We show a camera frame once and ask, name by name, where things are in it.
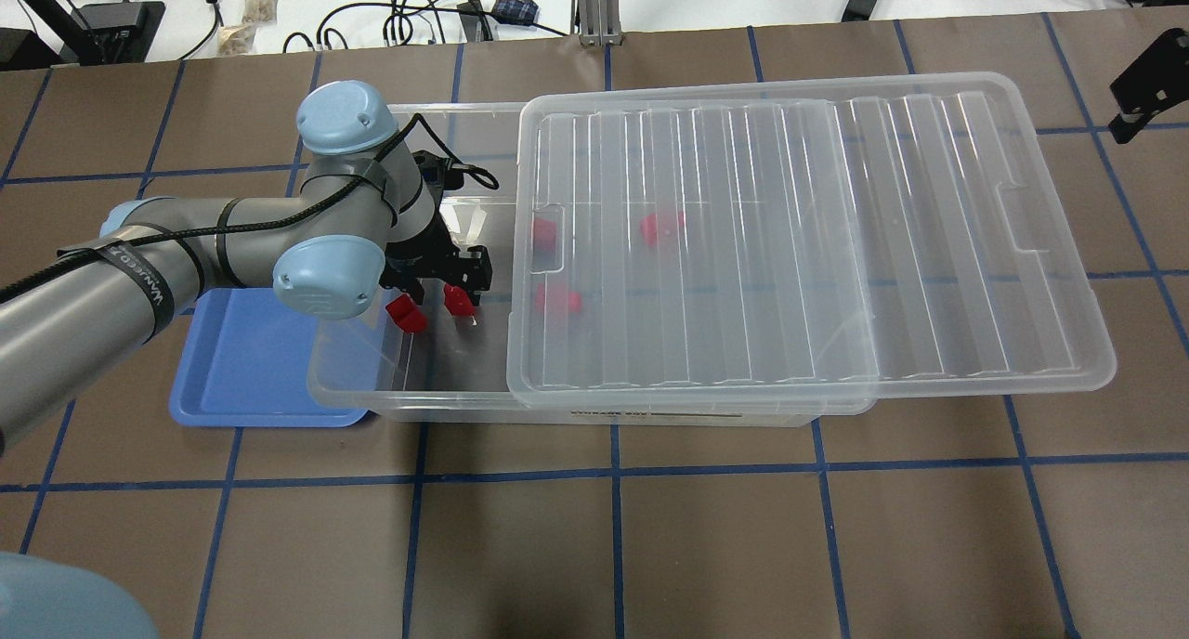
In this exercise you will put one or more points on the blue plastic tray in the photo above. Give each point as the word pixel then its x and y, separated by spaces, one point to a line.
pixel 245 364

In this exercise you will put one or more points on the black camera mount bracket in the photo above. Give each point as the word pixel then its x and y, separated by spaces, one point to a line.
pixel 1153 83

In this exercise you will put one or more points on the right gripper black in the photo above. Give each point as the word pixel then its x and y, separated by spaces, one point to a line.
pixel 415 250

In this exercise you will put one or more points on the clear plastic storage box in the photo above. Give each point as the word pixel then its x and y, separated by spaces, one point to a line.
pixel 446 360

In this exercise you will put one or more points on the red block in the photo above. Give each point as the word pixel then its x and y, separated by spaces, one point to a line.
pixel 452 300
pixel 657 229
pixel 406 315
pixel 554 300

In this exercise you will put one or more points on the aluminium frame post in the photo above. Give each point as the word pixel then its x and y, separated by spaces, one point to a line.
pixel 597 23

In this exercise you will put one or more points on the clear plastic box lid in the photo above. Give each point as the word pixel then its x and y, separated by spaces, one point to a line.
pixel 975 285

